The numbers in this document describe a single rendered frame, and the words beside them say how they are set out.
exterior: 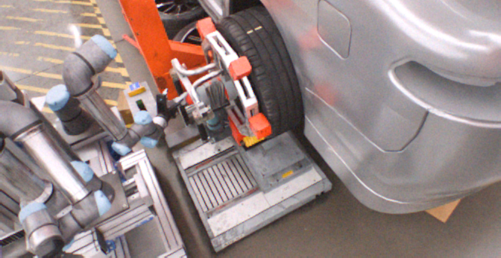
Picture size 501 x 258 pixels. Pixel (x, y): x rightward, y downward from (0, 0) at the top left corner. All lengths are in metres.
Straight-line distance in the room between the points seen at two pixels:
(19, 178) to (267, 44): 1.07
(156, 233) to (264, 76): 1.16
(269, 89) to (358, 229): 1.14
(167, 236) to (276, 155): 0.81
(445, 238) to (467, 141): 1.42
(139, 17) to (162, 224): 1.17
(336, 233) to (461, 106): 1.45
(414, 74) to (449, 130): 0.17
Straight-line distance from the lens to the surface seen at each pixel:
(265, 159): 2.31
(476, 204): 2.63
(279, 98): 1.62
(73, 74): 1.52
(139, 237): 2.28
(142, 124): 1.71
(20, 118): 1.28
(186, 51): 2.23
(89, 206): 1.29
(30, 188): 1.49
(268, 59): 1.60
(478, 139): 1.10
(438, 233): 2.46
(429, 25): 0.92
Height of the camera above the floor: 2.15
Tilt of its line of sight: 49 degrees down
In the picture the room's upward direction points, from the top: 10 degrees counter-clockwise
